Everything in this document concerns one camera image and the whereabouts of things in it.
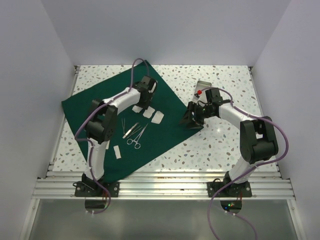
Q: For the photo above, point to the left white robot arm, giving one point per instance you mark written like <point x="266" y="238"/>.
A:
<point x="100" y="126"/>

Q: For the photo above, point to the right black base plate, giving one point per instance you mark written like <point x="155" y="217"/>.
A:
<point x="232" y="191"/>

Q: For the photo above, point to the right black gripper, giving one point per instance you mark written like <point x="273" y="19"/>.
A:
<point x="187" y="117"/>

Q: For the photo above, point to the curved-tip tweezers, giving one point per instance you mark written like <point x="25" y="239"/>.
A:
<point x="130" y="130"/>

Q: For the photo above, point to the aluminium rail frame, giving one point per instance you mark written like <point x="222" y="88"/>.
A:
<point x="177" y="176"/>

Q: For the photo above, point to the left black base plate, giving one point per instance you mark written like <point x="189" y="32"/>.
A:
<point x="81" y="190"/>

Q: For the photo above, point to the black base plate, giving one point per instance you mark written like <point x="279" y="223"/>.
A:
<point x="81" y="190"/>
<point x="232" y="191"/>

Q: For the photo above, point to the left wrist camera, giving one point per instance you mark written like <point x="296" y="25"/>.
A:
<point x="154" y="87"/>

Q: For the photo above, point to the green surgical cloth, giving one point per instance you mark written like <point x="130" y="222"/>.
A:
<point x="154" y="140"/>

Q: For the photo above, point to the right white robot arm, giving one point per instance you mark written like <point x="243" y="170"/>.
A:
<point x="257" y="139"/>

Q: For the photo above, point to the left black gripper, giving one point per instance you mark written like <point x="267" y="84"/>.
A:
<point x="145" y="105"/>

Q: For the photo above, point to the fine straight tweezers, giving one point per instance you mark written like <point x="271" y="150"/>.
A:
<point x="138" y="128"/>

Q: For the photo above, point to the white gauze pad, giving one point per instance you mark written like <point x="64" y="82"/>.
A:
<point x="136" y="109"/>
<point x="148" y="112"/>
<point x="157" y="118"/>

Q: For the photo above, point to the metal tray tin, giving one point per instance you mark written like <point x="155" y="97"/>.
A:
<point x="200" y="85"/>

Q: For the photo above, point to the steel hemostat forceps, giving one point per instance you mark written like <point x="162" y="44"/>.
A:
<point x="136" y="140"/>

